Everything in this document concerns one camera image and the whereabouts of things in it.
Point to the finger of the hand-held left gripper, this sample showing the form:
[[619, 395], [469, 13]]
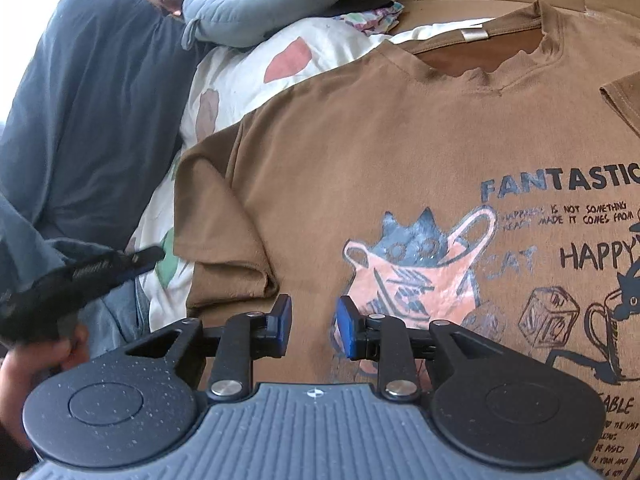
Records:
[[145, 259]]

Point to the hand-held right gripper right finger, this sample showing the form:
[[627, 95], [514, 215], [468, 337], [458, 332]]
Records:
[[345, 329]]

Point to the white bear print blanket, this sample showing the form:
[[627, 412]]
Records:
[[235, 80]]

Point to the grey garment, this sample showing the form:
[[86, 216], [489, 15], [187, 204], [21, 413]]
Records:
[[30, 235]]

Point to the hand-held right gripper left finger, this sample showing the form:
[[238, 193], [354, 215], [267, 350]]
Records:
[[285, 320]]

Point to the colourful patterned cloth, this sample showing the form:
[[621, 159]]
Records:
[[370, 17]]

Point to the dark grey pillow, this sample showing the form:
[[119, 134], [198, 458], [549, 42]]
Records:
[[90, 100]]

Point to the brown printed t-shirt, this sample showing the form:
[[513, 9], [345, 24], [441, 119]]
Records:
[[375, 160]]

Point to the person's left hand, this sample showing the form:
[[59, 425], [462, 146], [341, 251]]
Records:
[[30, 370]]

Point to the grey neck pillow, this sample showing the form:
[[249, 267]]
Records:
[[240, 15]]

